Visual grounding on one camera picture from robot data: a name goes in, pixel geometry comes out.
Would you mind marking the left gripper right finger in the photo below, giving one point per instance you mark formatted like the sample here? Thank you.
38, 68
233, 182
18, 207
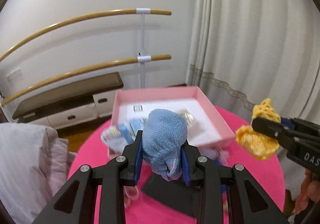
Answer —
247, 201

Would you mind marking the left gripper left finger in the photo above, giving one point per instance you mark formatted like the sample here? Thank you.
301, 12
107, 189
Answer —
100, 188

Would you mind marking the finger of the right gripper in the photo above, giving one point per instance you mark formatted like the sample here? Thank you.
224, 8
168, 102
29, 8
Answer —
291, 123
285, 136

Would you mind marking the yellow crochet toy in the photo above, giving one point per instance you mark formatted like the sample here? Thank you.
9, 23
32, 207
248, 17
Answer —
260, 146

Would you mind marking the black pouch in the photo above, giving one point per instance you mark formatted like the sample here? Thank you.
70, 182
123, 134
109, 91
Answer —
174, 194

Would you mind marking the cartoon print baby cloth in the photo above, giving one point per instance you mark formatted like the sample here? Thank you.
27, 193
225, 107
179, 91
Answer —
117, 137

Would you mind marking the bag of cotton swabs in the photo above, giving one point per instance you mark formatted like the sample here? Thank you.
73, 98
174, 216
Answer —
189, 118

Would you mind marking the light blue towel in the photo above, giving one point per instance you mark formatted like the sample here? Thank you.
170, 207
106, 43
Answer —
163, 135

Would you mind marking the blue knitted cloth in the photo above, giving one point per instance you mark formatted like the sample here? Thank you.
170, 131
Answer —
219, 192

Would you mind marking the pastel organza ribbon bundle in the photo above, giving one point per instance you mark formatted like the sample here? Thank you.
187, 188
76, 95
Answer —
130, 194

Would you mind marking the clear plastic bag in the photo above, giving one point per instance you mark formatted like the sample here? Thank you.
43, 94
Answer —
216, 154

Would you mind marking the person's right hand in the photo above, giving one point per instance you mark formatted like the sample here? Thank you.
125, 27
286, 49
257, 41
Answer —
310, 190

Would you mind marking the pink cardboard box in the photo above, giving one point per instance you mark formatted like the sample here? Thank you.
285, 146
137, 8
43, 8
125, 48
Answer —
209, 129

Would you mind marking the pink striped pillow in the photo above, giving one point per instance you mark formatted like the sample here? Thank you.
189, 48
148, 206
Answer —
60, 160

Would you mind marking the dark top white bench cabinet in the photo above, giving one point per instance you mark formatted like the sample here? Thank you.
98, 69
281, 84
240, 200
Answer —
74, 103

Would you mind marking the grey quilt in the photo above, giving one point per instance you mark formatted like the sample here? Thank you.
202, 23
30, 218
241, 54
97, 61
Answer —
25, 166

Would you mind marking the cream curtain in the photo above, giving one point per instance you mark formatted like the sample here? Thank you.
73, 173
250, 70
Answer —
244, 51

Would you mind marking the lower wooden ballet bar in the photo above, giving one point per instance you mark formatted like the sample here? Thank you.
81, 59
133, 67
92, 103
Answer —
84, 70

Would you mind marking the wooden ballet bar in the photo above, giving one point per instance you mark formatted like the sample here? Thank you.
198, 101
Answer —
90, 16
84, 70

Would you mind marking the upper wooden ballet bar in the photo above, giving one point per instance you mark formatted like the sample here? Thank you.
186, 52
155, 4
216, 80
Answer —
90, 16

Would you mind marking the white bar support post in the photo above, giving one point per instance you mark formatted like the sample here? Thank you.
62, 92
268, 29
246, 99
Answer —
141, 53

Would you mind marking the white wall switch plate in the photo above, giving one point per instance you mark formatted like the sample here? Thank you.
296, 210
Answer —
17, 73

